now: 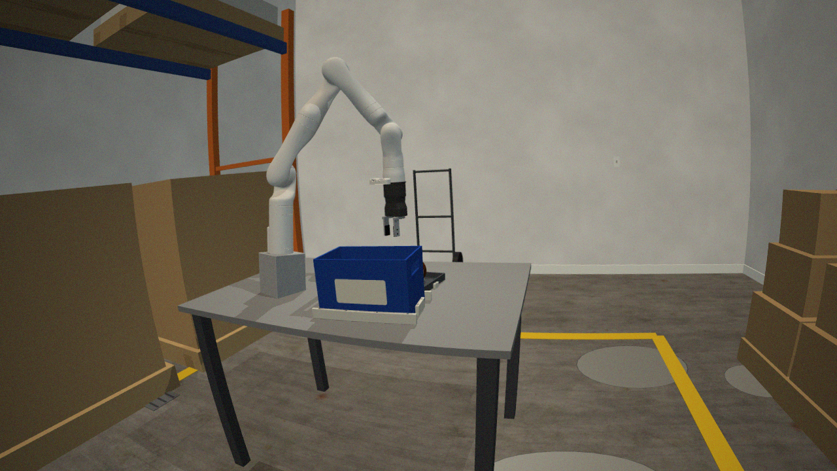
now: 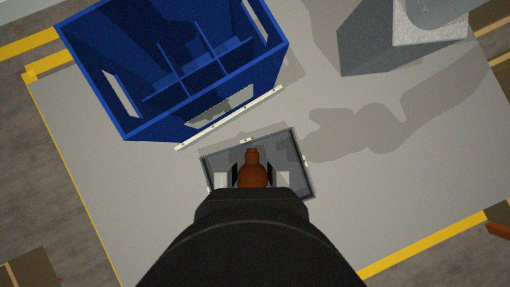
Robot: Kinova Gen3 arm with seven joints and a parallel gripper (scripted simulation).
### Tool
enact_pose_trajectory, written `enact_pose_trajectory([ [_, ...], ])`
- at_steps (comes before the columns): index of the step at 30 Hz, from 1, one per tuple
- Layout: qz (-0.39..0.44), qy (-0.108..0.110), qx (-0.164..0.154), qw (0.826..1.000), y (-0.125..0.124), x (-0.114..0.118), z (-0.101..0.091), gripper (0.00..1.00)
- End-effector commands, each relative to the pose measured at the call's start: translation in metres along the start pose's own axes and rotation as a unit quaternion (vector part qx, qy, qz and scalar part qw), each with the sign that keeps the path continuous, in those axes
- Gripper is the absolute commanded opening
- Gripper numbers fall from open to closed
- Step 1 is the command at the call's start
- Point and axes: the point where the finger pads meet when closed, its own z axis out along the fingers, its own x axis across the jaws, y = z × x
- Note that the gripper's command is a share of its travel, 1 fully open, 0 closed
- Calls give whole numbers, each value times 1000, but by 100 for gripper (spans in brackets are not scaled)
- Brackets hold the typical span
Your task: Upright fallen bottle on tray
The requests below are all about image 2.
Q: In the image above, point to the brown glass bottle with white label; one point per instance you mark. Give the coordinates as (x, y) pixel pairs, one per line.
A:
(252, 173)

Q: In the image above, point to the blue divided crate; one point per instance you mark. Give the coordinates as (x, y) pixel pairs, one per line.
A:
(174, 101)

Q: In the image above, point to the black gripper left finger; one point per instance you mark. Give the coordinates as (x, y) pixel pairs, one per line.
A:
(226, 178)

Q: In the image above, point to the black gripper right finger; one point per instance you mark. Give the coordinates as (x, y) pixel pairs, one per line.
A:
(276, 176)

